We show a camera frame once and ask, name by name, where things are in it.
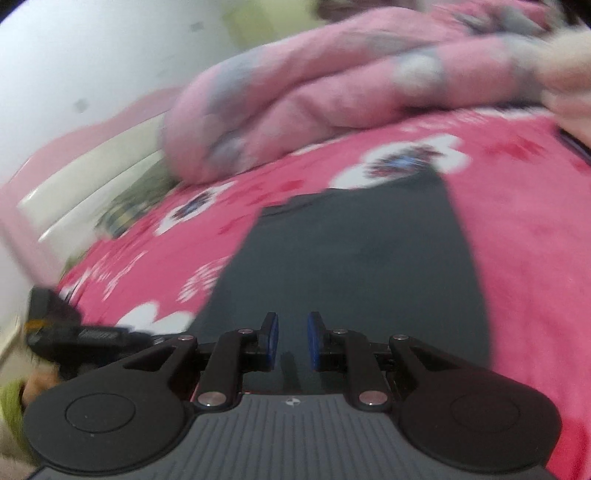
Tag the pink floral bed sheet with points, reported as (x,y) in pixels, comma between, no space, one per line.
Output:
(522,200)

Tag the person's left hand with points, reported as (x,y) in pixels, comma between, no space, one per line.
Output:
(38,382)

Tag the dark purple folded cloth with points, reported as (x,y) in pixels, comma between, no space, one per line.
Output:
(575,145)

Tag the dark grey garment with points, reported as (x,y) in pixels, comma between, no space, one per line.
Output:
(383,260)

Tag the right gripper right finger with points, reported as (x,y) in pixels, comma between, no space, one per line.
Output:
(360,361)

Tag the pink white headboard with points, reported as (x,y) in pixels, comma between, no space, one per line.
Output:
(49,208)

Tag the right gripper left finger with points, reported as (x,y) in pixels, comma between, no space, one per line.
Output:
(222,364)

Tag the green left sleeve forearm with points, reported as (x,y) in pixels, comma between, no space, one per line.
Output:
(13,441)

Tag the light pink folded cloth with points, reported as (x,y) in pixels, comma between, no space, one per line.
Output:
(564,72)

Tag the pink grey quilt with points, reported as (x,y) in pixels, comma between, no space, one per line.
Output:
(370,70)

